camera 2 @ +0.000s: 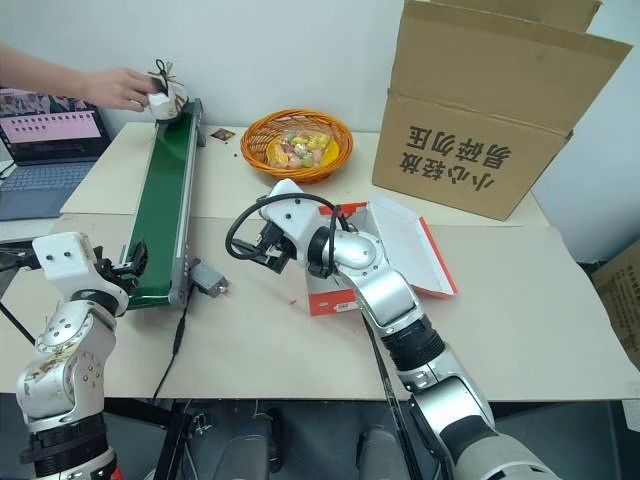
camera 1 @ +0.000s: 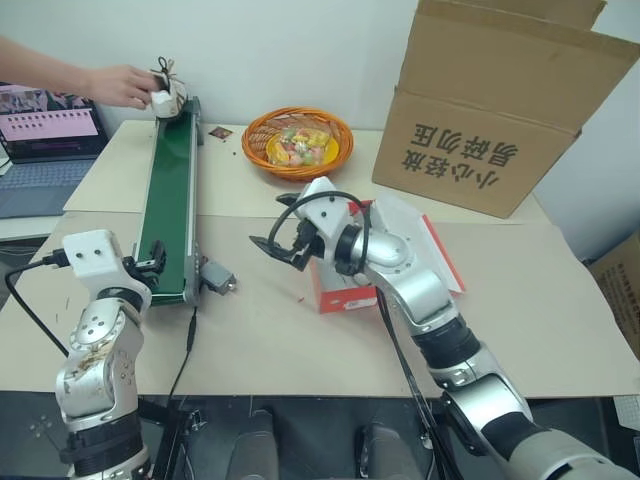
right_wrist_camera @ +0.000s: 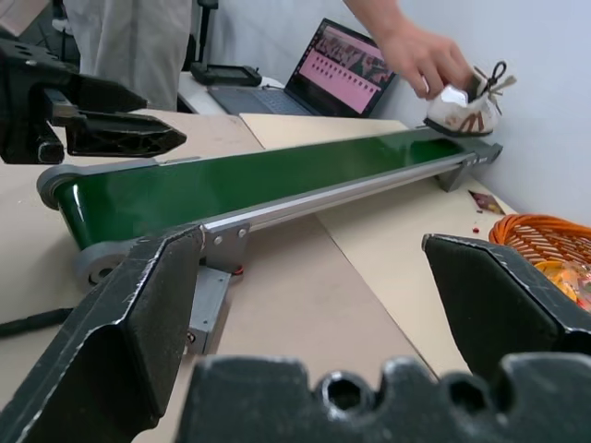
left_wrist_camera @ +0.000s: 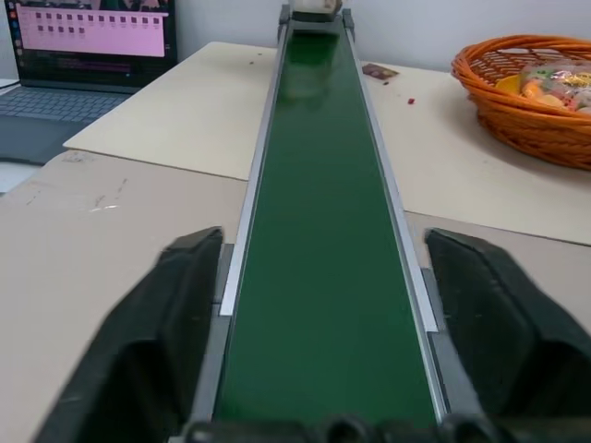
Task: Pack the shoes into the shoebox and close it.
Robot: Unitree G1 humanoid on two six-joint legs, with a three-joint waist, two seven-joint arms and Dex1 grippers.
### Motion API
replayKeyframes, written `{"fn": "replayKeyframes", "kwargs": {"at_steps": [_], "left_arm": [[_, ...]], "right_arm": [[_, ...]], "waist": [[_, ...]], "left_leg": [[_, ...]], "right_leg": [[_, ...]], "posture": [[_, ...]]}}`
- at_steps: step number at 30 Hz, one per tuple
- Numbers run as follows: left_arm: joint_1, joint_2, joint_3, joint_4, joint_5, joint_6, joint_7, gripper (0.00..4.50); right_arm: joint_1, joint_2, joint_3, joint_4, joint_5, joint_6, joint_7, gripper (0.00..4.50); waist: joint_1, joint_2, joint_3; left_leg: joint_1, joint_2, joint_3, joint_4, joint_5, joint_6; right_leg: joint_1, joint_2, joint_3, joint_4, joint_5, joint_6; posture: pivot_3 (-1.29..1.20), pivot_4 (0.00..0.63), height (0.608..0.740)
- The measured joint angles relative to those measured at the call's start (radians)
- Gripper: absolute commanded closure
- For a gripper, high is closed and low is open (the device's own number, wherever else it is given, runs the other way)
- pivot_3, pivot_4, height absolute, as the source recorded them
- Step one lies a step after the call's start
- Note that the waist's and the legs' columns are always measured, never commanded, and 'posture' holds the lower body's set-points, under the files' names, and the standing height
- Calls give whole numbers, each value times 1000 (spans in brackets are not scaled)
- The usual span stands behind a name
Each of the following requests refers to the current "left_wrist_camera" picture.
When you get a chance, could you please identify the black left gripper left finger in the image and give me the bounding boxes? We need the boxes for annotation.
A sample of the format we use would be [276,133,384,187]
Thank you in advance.
[34,225,223,443]

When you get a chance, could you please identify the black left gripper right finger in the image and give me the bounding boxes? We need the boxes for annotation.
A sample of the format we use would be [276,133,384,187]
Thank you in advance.
[423,226,591,443]

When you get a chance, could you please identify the green conveyor belt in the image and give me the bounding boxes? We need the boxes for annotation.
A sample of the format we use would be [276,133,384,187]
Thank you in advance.
[178,3,490,443]

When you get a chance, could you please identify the orange wicker basket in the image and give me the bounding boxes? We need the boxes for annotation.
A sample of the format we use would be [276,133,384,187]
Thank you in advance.
[451,34,591,173]

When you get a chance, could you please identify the wrapped snacks in plastic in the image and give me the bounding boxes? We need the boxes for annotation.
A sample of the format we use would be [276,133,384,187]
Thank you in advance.
[495,64,591,115]

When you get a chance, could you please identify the cream board mat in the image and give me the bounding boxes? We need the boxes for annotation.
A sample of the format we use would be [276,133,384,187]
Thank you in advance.
[62,41,591,246]

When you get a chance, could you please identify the small brown wrapper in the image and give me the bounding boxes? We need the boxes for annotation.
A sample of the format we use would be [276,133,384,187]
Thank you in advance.
[362,64,400,81]

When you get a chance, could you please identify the grey laptop with pink screen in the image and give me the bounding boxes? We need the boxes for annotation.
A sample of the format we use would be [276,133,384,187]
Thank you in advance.
[0,0,178,166]

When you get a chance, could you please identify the white shoe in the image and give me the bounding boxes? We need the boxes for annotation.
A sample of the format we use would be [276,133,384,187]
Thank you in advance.
[292,0,345,21]

